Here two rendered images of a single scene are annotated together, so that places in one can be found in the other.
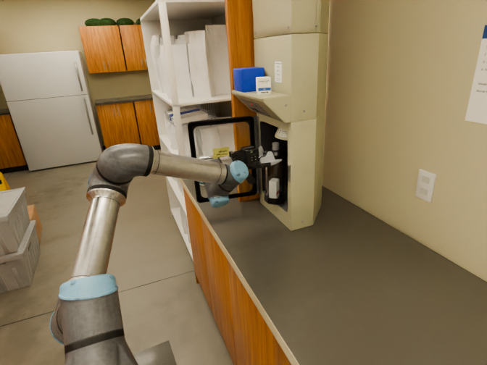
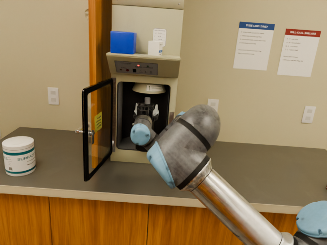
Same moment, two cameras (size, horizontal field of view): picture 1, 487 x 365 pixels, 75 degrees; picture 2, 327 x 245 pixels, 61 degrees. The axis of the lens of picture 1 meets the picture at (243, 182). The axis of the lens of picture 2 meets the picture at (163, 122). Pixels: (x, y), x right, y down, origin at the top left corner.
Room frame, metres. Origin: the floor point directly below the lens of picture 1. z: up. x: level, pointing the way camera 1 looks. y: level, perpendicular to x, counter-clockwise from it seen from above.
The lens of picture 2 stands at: (0.77, 1.07, 1.62)
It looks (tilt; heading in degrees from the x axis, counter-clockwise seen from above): 19 degrees down; 291
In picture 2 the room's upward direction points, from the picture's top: 4 degrees clockwise
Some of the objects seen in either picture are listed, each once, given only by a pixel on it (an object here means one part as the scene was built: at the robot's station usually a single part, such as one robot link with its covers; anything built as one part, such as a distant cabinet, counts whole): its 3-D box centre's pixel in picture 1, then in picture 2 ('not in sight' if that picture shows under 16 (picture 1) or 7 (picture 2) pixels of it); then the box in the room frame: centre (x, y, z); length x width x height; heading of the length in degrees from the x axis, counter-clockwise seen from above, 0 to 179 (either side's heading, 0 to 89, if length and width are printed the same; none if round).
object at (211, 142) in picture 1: (224, 160); (99, 127); (1.44, 0.08, 1.19); 0.30 x 0.01 x 0.40; 101
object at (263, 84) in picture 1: (263, 85); (155, 48); (1.27, -0.10, 1.54); 0.05 x 0.05 x 0.06; 4
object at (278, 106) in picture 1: (259, 105); (143, 65); (1.31, -0.08, 1.46); 0.32 x 0.12 x 0.10; 21
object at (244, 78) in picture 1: (248, 79); (123, 42); (1.40, -0.05, 1.55); 0.10 x 0.10 x 0.09; 21
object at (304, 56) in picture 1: (298, 131); (145, 87); (1.38, -0.25, 1.32); 0.32 x 0.25 x 0.77; 21
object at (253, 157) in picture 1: (244, 159); (144, 115); (1.27, -0.01, 1.25); 0.12 x 0.08 x 0.09; 111
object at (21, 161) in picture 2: not in sight; (19, 155); (1.80, 0.21, 1.01); 0.13 x 0.13 x 0.15
